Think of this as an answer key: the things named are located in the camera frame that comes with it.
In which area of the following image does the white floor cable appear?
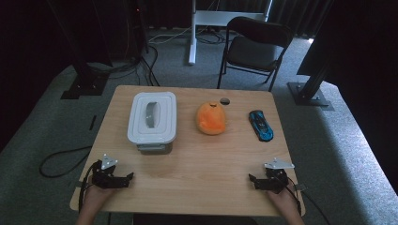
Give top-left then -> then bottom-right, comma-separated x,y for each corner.
147,25 -> 192,45

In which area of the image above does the black folding chair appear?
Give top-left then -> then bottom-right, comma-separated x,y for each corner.
216,16 -> 296,93

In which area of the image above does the blue toy car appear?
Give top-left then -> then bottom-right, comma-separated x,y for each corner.
248,109 -> 275,143

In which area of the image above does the black metal stand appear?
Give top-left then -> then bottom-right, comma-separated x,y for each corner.
46,0 -> 111,100
286,0 -> 398,112

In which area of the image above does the white desk frame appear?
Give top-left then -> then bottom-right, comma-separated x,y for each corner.
187,0 -> 274,67

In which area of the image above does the orange plush toy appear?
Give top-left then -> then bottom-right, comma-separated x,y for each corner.
195,100 -> 227,136

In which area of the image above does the black floor cable bundle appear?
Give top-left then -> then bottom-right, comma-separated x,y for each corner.
87,45 -> 161,87

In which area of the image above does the white plastic container box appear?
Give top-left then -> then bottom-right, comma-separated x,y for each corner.
126,91 -> 178,145

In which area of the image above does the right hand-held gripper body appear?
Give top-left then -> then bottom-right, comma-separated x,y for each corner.
262,157 -> 297,195

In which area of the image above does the dark curtain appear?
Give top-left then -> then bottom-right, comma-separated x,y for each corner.
268,0 -> 334,39

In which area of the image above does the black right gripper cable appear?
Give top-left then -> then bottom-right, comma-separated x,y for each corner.
285,176 -> 331,225

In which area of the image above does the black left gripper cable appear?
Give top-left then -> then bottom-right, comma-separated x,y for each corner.
77,161 -> 100,214

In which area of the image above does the person's left hand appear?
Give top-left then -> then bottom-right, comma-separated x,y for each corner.
84,182 -> 117,208

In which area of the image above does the black floor cable loop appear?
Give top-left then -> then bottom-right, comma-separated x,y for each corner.
38,145 -> 94,179

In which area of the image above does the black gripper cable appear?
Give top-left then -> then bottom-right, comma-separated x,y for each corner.
77,161 -> 100,214
285,176 -> 331,225

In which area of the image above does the person's right hand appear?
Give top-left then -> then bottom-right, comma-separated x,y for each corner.
267,183 -> 299,211

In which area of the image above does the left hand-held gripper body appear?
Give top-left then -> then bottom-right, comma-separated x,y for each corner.
90,153 -> 126,190

